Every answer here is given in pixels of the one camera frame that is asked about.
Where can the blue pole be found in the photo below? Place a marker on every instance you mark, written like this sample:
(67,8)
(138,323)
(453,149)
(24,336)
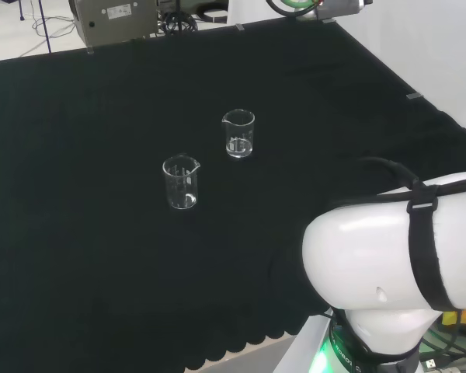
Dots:
(46,27)

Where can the grey metal equipment box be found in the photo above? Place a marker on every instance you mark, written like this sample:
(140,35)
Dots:
(112,21)

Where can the black bench cloth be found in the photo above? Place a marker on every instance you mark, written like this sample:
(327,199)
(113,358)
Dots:
(101,233)

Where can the clear glass beaker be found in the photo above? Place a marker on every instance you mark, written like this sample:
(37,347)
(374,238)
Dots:
(180,182)
(238,134)

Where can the black tripod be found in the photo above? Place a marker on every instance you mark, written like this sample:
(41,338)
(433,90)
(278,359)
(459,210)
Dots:
(176,21)

